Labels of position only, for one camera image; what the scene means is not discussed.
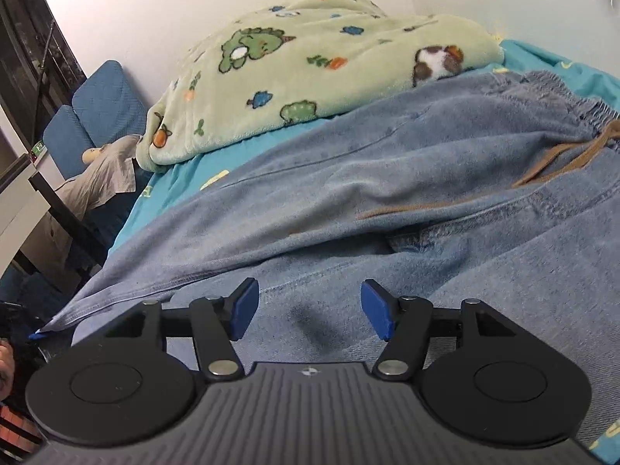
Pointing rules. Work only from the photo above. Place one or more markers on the large blue headboard cushion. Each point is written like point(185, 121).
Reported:
point(104, 97)

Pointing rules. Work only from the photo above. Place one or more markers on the small blue headboard cushion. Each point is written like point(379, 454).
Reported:
point(68, 140)

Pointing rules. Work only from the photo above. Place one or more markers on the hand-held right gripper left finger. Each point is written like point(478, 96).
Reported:
point(244, 310)

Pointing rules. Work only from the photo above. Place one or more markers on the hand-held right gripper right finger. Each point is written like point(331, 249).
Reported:
point(378, 310)

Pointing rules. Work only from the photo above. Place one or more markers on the person's left hand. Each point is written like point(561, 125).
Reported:
point(6, 368)

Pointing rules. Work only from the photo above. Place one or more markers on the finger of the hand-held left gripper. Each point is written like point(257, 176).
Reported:
point(36, 335)

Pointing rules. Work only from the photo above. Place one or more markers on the brown cardboard box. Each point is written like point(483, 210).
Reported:
point(46, 247)

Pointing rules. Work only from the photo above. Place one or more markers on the green printed fleece blanket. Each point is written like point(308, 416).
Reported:
point(300, 87)

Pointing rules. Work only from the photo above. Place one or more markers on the dark glass door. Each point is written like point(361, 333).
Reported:
point(29, 58)

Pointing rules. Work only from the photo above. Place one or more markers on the small green box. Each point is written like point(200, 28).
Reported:
point(37, 151)

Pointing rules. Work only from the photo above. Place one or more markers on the blue denim pants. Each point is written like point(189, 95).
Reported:
point(387, 179)

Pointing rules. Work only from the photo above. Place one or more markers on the teal printed bed sheet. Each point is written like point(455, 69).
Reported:
point(184, 174)

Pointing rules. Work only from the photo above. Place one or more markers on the dark cloth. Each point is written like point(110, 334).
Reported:
point(29, 288)

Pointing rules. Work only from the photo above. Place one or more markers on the beige garment on chair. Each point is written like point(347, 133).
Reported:
point(63, 213)

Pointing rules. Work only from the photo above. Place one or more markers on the yellow plush toy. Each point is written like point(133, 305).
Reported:
point(92, 155)

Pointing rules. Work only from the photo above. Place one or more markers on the white desk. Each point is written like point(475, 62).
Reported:
point(19, 213)

